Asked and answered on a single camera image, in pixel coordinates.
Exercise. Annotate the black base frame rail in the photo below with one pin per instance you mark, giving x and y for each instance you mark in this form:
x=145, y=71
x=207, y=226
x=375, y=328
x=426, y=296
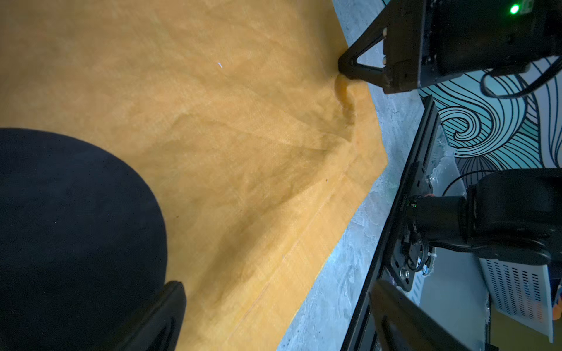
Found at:
x=389, y=260

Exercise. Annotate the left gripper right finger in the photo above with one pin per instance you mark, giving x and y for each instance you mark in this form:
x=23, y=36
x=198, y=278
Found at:
x=402, y=325

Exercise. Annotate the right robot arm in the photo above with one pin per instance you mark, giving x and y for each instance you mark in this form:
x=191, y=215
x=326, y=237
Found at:
x=508, y=148

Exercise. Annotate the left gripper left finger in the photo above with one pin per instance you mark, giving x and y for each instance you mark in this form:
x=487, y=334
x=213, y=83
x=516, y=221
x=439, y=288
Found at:
x=155, y=326

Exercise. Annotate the white perforated cable duct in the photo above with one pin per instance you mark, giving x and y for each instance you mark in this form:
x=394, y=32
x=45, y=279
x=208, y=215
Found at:
x=521, y=292

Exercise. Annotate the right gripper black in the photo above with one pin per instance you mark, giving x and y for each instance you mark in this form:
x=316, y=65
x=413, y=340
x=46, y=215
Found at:
x=415, y=44

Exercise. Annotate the yellow pillowcase with print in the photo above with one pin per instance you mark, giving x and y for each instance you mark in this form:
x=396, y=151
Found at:
x=258, y=150

